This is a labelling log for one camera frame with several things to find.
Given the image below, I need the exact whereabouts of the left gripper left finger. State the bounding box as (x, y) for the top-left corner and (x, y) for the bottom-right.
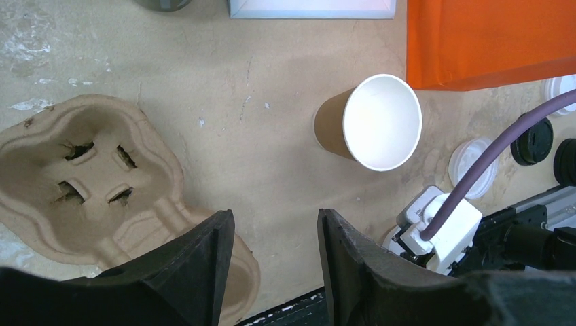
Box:
(1, 210), (235, 325)

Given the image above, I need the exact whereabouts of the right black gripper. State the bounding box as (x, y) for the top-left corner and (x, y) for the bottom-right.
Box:
(401, 223), (575, 277)

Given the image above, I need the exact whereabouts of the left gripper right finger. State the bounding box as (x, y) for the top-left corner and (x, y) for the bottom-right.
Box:
(317, 209), (575, 325)

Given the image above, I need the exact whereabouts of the white cup lid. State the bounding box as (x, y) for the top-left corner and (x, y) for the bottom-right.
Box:
(543, 75), (575, 117)
(448, 137), (499, 200)

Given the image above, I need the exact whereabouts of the pulp cup carrier tray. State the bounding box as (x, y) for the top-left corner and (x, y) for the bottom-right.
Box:
(1, 94), (260, 325)

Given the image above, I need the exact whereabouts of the brown paper cup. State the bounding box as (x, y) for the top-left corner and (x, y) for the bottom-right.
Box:
(312, 74), (423, 172)

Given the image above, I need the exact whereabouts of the orange paper bag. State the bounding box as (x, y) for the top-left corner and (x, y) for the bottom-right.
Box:
(406, 1), (575, 91)

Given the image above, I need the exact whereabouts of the black lid stack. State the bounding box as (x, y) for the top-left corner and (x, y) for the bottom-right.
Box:
(554, 139), (575, 187)

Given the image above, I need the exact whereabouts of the black cup lid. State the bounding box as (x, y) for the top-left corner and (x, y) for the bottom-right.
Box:
(510, 118), (554, 166)

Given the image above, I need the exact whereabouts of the black paper cup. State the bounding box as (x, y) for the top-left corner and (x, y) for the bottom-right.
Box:
(134, 0), (192, 12)

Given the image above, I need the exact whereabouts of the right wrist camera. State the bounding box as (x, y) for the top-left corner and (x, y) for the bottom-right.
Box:
(382, 185), (484, 276)

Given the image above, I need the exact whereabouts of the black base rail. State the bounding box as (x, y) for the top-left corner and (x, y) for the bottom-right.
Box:
(238, 184), (576, 326)

